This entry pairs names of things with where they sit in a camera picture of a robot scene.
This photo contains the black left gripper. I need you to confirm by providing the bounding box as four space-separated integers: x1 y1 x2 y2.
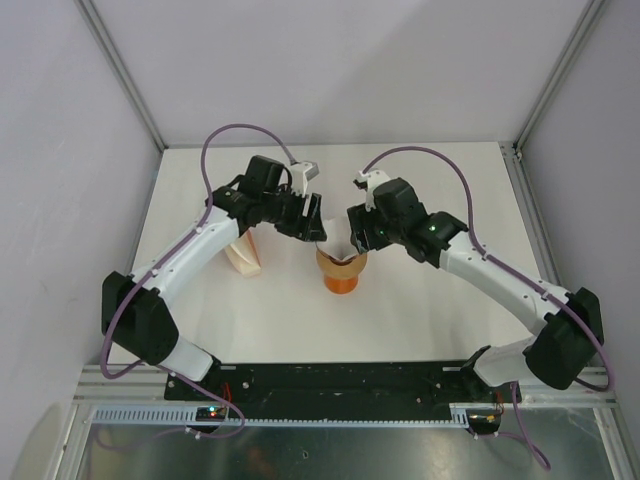
261 185 326 243

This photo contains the clear pink glass dripper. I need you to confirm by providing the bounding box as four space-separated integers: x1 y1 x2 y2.
316 240 367 266

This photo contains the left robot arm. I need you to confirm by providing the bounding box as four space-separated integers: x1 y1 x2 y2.
101 155 327 400

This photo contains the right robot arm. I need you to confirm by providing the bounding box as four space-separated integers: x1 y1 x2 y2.
347 171 604 401

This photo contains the orange glass coffee carafe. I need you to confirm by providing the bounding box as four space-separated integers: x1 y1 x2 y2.
323 275 359 295

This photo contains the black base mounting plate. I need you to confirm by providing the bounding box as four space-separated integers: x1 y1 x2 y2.
164 361 512 420

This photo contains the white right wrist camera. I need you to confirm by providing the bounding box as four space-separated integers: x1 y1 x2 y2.
353 169 391 211

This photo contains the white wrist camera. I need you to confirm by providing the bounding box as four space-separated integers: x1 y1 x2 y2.
353 169 391 211
289 162 319 197

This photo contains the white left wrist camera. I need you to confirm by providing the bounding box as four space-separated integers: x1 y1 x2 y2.
289 162 319 197

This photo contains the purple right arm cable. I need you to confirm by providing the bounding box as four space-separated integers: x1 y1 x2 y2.
362 144 615 391

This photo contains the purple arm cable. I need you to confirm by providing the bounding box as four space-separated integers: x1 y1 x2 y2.
362 144 615 391
99 122 301 382

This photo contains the aluminium side rail right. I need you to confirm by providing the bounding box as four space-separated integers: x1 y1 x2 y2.
498 142 563 285

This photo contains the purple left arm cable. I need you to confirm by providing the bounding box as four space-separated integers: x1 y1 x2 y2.
99 122 301 382

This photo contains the aluminium front frame rail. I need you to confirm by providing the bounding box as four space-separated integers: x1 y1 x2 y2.
74 365 168 402

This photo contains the grey slotted cable duct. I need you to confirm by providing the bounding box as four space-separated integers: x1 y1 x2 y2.
91 405 469 428

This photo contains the aluminium frame post left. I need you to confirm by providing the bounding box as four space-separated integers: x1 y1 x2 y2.
73 0 167 153

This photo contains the aluminium frame post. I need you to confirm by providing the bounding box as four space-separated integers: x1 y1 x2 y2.
512 0 610 151
73 0 167 153

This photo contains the aluminium frame post right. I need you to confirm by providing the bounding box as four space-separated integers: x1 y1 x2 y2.
512 0 610 151

